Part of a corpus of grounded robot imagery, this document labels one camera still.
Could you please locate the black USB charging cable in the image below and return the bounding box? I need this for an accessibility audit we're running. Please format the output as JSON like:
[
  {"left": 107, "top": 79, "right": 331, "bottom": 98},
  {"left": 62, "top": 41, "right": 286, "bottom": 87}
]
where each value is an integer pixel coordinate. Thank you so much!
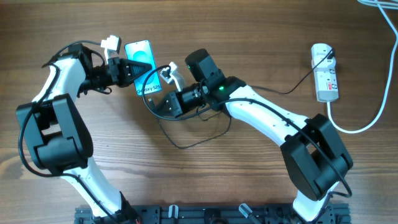
[{"left": 147, "top": 49, "right": 335, "bottom": 149}]

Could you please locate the turquoise Galaxy S25 smartphone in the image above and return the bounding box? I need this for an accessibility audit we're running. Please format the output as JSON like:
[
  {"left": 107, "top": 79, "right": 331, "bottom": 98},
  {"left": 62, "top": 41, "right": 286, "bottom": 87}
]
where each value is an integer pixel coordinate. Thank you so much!
[{"left": 124, "top": 40, "right": 162, "bottom": 96}]

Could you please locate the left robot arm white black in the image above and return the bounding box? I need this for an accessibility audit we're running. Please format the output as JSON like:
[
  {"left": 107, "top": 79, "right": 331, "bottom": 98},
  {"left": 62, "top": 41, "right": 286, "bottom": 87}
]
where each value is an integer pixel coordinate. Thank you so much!
[{"left": 16, "top": 36, "right": 153, "bottom": 223}]

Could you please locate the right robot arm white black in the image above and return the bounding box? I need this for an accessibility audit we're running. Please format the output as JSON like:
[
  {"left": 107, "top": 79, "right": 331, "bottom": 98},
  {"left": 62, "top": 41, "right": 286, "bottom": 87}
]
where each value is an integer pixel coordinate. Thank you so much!
[{"left": 143, "top": 49, "right": 353, "bottom": 223}]

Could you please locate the white power strip socket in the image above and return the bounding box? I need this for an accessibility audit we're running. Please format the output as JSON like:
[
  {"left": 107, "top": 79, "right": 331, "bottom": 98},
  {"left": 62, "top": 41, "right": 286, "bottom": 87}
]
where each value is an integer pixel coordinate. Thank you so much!
[{"left": 313, "top": 68, "right": 339, "bottom": 103}]

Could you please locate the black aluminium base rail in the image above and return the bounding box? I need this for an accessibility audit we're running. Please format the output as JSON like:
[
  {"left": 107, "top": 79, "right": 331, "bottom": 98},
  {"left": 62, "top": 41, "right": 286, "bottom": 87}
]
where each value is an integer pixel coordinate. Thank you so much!
[{"left": 73, "top": 203, "right": 352, "bottom": 224}]

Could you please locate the white power strip cord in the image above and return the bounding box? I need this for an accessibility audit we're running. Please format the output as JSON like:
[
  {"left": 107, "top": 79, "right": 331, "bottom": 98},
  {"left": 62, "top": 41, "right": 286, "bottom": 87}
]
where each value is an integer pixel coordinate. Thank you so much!
[{"left": 326, "top": 0, "right": 398, "bottom": 134}]

